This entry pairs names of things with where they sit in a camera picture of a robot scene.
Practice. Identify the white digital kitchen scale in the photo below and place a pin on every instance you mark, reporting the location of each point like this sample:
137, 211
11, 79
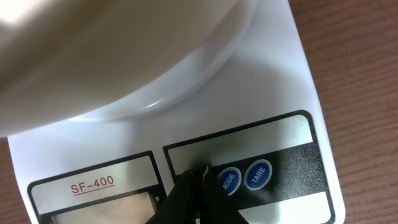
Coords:
244, 104

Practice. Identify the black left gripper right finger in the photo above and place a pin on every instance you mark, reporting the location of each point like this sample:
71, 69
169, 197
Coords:
215, 207

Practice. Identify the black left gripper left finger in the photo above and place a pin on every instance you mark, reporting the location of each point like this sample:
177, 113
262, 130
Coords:
179, 207

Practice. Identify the cream ceramic bowl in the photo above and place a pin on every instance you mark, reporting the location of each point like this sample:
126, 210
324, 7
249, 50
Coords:
100, 60

